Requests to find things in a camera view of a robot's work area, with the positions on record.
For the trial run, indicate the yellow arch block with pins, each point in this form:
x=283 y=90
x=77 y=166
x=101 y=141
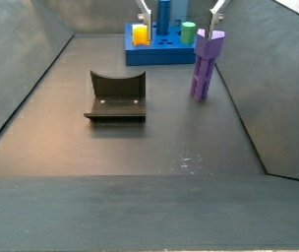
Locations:
x=139 y=35

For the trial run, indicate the black curved stand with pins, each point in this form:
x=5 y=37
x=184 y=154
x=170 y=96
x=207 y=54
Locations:
x=119 y=97

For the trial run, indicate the dark blue cylinder peg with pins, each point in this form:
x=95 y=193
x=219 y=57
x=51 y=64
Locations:
x=163 y=17

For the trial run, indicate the light blue rectangular peg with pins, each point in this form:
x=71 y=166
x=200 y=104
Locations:
x=178 y=12

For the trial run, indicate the purple three prong peg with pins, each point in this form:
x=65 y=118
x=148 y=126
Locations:
x=207 y=50

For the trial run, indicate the green cylinder peg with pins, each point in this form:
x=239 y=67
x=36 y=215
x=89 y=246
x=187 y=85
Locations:
x=187 y=32

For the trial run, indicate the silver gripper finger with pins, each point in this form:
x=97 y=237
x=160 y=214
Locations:
x=215 y=16
x=144 y=16

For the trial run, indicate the blue peg board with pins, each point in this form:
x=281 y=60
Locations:
x=164 y=51

